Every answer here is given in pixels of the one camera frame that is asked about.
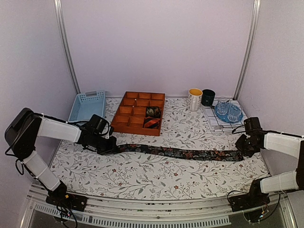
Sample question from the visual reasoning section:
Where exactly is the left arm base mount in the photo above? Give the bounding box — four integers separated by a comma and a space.
46, 181, 88, 212

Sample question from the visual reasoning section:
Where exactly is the right aluminium frame post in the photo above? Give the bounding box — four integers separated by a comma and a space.
233, 0, 261, 100

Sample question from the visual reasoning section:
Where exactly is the aluminium frame post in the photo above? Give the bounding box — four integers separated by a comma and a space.
53, 0, 81, 94
233, 0, 261, 100

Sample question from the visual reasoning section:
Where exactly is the dark green mug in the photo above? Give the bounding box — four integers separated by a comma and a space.
201, 89, 215, 106

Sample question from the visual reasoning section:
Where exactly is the clear drinking glass right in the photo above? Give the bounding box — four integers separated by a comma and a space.
227, 103, 242, 122

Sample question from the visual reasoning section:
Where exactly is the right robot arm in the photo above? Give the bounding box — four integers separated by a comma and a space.
235, 117, 304, 207

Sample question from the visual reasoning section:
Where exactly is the white checked dish towel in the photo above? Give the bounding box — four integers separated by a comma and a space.
201, 106, 247, 133

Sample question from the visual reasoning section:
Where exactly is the dark floral necktie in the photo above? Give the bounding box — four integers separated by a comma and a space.
115, 144, 244, 162

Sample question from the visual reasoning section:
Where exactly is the left aluminium frame post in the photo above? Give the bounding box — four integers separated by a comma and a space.
53, 0, 81, 94

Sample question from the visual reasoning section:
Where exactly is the floral patterned tablecloth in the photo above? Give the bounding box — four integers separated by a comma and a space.
50, 98, 269, 200

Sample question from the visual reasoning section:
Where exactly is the rolled orange striped tie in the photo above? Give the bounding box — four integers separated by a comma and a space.
143, 117, 160, 129

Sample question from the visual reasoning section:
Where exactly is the aluminium front rail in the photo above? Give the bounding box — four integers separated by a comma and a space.
22, 193, 297, 228

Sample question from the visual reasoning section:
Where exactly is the rolled olive patterned tie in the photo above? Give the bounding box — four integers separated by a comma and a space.
146, 106, 162, 118

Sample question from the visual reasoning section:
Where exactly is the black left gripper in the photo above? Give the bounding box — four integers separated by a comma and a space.
92, 133, 120, 155

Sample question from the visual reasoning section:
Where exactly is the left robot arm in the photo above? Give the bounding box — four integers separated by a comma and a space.
4, 108, 119, 206

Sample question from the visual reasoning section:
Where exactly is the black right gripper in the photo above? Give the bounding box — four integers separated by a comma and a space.
236, 133, 258, 158

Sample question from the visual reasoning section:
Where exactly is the clear drinking glass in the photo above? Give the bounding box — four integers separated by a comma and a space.
217, 97, 230, 115
227, 103, 242, 122

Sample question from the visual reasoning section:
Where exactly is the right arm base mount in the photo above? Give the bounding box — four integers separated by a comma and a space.
227, 179, 270, 212

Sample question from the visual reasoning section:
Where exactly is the clear drinking glass left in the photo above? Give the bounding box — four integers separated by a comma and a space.
217, 97, 230, 115

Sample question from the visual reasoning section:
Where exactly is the light blue plastic basket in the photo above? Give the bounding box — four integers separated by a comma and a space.
68, 90, 106, 123

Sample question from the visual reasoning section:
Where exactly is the orange wooden divider tray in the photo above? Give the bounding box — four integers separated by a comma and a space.
111, 91, 165, 136

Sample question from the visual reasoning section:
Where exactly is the blue glass tray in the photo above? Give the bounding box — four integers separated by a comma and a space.
215, 100, 244, 124

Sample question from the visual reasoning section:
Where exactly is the white mug yellow inside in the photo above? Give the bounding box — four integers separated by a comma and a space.
188, 88, 203, 112

